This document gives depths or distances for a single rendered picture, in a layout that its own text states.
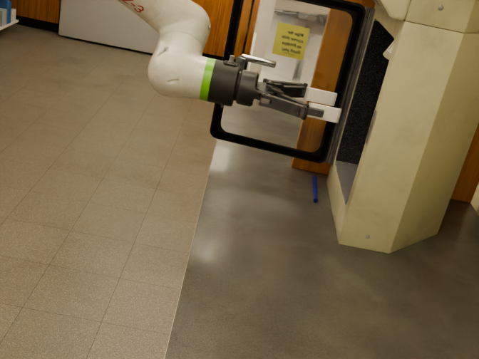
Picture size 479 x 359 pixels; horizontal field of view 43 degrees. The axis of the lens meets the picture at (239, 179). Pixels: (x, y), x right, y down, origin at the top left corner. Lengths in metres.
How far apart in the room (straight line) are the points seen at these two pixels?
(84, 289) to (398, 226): 1.62
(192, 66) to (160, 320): 1.42
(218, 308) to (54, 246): 1.92
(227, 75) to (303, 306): 0.51
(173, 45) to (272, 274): 0.52
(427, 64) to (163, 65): 0.52
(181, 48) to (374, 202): 0.51
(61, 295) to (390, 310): 1.69
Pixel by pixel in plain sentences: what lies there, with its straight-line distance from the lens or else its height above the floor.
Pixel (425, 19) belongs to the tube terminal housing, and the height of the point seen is 1.42.
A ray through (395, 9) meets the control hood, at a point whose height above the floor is 1.43.
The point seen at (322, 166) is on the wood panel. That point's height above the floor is 0.96.
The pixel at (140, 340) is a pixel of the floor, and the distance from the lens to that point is 2.41.
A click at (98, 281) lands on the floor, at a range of 2.69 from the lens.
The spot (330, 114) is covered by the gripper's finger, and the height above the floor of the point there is 1.19.
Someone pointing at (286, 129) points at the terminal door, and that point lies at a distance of 1.55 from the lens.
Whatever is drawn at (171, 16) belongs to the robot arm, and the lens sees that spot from 1.37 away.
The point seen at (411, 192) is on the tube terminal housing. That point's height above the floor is 1.08.
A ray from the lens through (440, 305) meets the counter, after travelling 1.24.
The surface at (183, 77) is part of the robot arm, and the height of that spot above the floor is 1.20.
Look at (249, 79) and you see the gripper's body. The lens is 1.31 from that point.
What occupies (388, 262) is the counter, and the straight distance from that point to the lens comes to 1.31.
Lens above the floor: 1.55
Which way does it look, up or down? 24 degrees down
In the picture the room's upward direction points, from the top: 12 degrees clockwise
